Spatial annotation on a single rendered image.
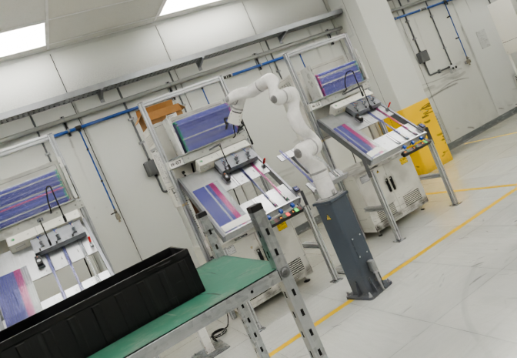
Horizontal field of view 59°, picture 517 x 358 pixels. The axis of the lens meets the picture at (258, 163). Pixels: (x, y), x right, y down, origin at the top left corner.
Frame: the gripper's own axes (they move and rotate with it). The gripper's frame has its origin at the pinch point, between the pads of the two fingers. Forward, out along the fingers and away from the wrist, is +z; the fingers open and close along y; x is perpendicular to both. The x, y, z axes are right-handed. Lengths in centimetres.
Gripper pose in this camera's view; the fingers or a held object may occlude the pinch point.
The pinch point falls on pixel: (231, 130)
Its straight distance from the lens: 352.5
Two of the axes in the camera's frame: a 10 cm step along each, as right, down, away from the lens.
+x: -2.1, 3.2, -9.3
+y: -9.5, -3.1, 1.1
